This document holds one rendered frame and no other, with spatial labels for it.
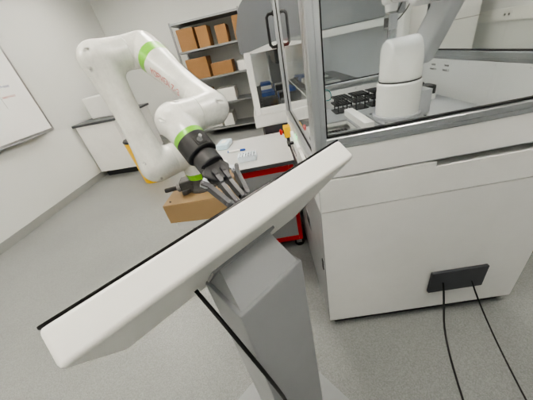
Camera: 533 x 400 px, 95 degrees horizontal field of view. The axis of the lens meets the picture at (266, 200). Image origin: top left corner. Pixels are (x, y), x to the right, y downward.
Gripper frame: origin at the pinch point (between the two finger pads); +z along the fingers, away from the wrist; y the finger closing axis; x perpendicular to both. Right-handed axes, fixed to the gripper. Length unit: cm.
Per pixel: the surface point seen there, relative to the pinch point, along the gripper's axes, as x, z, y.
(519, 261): 17, 90, 102
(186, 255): -25.6, 6.1, -23.4
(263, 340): -5.8, 24.1, -17.9
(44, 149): 279, -291, -41
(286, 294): -10.2, 20.4, -10.2
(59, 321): -25.6, 4.4, -36.7
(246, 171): 69, -38, 51
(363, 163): -1.9, 9.2, 45.2
